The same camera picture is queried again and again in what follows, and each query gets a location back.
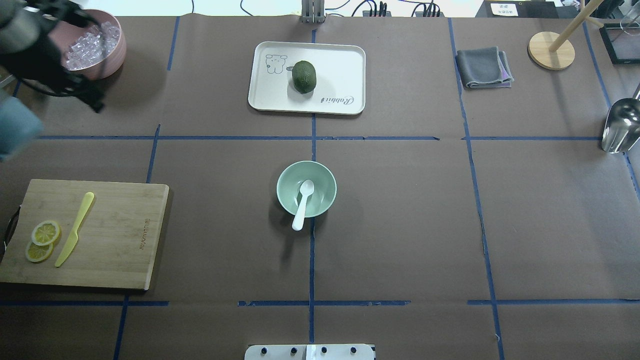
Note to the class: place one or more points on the beige serving tray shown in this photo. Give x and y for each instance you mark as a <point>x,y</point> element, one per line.
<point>340,71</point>

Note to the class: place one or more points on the yellow plastic knife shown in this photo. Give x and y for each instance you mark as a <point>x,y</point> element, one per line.
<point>73,236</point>

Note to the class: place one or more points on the wooden cutting board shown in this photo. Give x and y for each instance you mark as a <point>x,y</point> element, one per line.
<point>117,239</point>

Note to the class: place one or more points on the black power box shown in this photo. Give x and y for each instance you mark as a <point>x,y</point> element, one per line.
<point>530,9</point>

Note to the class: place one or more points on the green ceramic bowl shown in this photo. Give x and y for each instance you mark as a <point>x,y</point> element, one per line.
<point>290,180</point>

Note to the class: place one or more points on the pink bowl with ice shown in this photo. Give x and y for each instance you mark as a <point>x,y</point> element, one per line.
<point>97,50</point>

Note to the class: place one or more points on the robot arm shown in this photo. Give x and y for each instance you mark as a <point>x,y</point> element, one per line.
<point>30,56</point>

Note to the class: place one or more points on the metal scoop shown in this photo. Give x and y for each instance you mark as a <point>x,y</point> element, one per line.
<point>621,130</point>

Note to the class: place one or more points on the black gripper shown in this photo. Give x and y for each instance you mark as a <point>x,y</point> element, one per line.
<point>36,64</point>

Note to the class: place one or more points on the aluminium frame post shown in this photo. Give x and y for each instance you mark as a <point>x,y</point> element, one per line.
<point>313,11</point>

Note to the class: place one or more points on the white plastic spoon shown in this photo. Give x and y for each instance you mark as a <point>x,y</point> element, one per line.
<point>302,205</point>

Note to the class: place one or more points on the dark grey square dish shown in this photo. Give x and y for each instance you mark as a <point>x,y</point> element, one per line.
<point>483,68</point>

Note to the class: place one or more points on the wooden paper towel stand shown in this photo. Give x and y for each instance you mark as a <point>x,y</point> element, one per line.
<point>554,51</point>

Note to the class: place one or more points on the glass on black tray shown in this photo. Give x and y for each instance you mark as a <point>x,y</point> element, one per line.
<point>630,22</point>

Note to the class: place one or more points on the green lime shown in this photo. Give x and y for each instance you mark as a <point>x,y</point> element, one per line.
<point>304,77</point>

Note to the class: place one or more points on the white pillar mount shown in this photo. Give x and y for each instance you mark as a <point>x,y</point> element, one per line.
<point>336,351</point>

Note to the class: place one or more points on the lemon slices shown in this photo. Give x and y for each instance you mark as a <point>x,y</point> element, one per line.
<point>43,238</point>

